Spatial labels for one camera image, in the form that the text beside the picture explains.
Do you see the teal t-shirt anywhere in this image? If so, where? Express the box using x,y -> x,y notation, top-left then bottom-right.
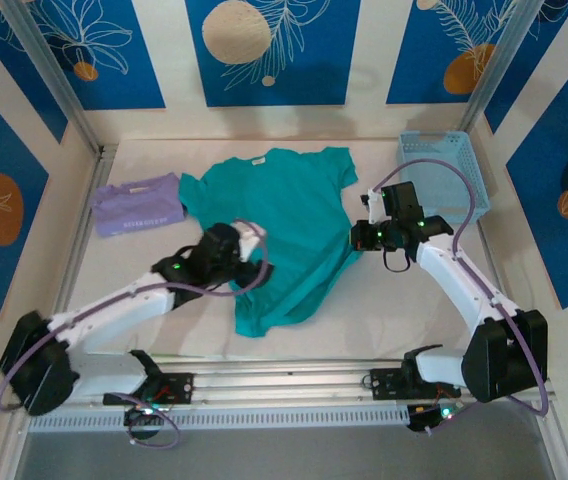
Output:
178,146 -> 365,340

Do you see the folded lilac t-shirt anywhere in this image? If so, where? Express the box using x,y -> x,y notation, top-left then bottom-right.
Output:
92,172 -> 187,238

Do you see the light blue plastic basket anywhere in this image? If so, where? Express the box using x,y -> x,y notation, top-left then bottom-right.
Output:
396,130 -> 492,225

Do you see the blue poster small orange oval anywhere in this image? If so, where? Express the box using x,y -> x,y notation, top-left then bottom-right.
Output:
506,34 -> 568,311

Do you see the blue poster fern orange circle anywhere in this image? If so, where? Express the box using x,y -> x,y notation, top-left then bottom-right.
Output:
386,0 -> 518,106

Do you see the blue poster large beige circle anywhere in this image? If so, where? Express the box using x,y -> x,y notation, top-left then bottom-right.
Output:
185,0 -> 363,108

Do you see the narrow blue poster strip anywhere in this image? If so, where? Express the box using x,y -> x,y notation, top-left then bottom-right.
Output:
483,0 -> 568,135
0,0 -> 69,145

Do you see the grey metal panel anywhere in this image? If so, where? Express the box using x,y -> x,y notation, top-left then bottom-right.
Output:
13,427 -> 563,480

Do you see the blue poster white flower drawing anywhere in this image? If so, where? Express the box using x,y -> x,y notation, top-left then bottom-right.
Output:
28,0 -> 167,111

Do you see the thin black cable loop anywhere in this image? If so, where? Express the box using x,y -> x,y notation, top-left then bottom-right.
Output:
382,247 -> 414,274

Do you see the long aluminium base rail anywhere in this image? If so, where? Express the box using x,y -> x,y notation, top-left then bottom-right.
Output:
11,355 -> 560,415

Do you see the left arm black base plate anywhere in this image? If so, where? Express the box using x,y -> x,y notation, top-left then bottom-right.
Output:
141,372 -> 196,405

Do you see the white slotted cable duct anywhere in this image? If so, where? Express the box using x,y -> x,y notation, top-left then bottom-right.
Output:
27,403 -> 415,434

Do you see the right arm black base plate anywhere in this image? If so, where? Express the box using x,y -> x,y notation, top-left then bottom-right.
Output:
369,367 -> 465,401

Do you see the aluminium frame post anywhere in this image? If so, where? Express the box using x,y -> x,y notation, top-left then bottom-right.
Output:
458,0 -> 548,136
0,0 -> 105,157

